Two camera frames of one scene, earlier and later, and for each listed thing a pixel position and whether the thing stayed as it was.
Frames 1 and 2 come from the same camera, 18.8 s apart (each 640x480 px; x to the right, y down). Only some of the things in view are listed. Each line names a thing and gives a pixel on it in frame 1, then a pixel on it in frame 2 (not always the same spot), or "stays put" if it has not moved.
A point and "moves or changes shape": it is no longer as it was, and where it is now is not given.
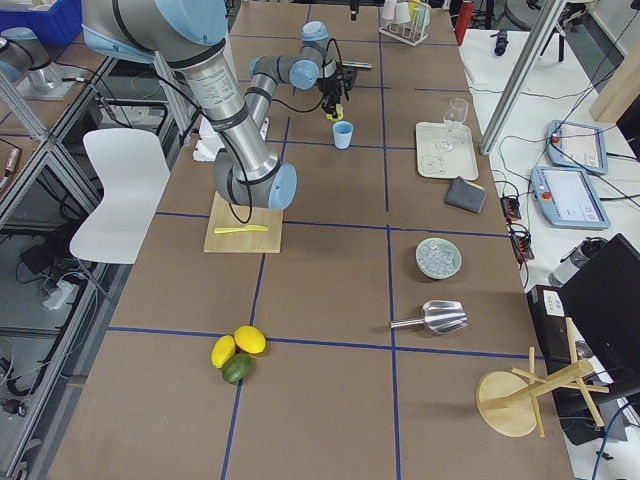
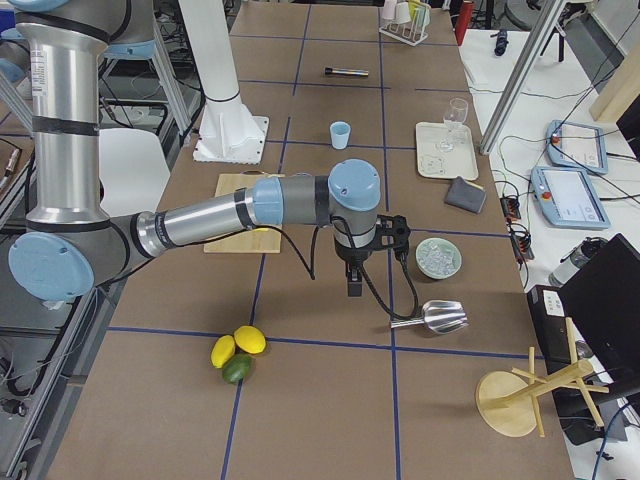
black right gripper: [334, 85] → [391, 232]
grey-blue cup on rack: [388, 12] stays put
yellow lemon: [249, 339] stays put
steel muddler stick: [361, 64] moves or changes shape
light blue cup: [343, 134] stays put
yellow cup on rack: [413, 4] stays put
